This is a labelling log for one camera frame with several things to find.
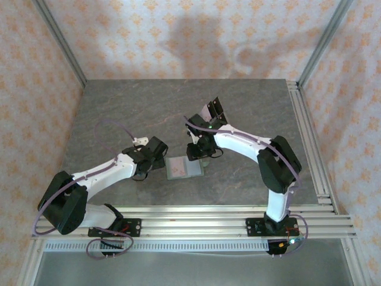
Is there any grey metal shelf panel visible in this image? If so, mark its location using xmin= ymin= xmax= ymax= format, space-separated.
xmin=35 ymin=250 xmax=355 ymax=286

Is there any white pink printed card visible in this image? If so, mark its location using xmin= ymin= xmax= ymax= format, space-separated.
xmin=168 ymin=157 xmax=188 ymax=178
xmin=201 ymin=104 xmax=213 ymax=123

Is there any aluminium corner post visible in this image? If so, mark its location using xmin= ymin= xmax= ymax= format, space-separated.
xmin=32 ymin=0 xmax=88 ymax=88
xmin=296 ymin=0 xmax=355 ymax=89

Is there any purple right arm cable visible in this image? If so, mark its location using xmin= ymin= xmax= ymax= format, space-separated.
xmin=183 ymin=116 xmax=310 ymax=257

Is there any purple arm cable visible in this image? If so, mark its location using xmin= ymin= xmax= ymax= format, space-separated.
xmin=32 ymin=119 xmax=135 ymax=259
xmin=183 ymin=116 xmax=310 ymax=257

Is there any black controller board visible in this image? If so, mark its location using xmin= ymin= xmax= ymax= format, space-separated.
xmin=267 ymin=240 xmax=294 ymax=259
xmin=99 ymin=240 xmax=126 ymax=257

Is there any aluminium frame leg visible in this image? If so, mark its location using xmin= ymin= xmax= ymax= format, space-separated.
xmin=341 ymin=238 xmax=371 ymax=286
xmin=19 ymin=238 xmax=45 ymax=286

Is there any aluminium side frame rail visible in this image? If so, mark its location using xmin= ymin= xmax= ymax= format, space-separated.
xmin=286 ymin=79 xmax=340 ymax=215

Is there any white slotted cable duct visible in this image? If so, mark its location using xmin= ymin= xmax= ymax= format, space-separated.
xmin=43 ymin=240 xmax=270 ymax=253

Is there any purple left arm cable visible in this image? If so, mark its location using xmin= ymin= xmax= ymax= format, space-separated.
xmin=32 ymin=119 xmax=135 ymax=259

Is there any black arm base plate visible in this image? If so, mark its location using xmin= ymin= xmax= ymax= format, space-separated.
xmin=245 ymin=217 xmax=298 ymax=238
xmin=88 ymin=218 xmax=142 ymax=238

